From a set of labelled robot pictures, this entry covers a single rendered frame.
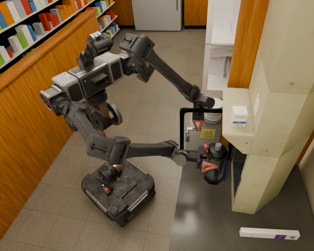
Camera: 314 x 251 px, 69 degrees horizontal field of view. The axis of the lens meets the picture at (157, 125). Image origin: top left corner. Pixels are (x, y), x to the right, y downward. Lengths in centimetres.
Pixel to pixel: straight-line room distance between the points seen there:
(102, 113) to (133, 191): 98
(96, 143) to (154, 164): 188
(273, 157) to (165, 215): 156
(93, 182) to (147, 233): 70
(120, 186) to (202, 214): 112
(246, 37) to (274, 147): 47
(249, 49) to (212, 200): 81
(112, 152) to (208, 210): 69
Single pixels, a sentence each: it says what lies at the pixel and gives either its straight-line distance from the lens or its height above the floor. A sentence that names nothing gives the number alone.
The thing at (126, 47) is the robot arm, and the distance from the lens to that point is 108.
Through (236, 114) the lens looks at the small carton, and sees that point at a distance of 91.
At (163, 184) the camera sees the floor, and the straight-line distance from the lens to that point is 254.
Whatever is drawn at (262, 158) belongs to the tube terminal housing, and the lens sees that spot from 101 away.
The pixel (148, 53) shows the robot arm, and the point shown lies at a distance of 107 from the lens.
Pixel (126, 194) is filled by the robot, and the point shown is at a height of 24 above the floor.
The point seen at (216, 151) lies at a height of 129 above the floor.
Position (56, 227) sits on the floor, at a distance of 260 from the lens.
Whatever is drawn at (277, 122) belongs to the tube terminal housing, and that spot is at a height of 159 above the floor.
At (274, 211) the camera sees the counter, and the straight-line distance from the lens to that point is 144.
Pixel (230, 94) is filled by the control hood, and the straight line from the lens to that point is 110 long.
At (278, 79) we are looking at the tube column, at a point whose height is 176.
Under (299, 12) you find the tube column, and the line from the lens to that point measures 70.
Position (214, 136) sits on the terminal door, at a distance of 134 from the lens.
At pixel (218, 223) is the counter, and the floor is 94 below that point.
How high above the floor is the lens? 214
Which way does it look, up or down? 43 degrees down
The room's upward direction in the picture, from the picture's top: 6 degrees counter-clockwise
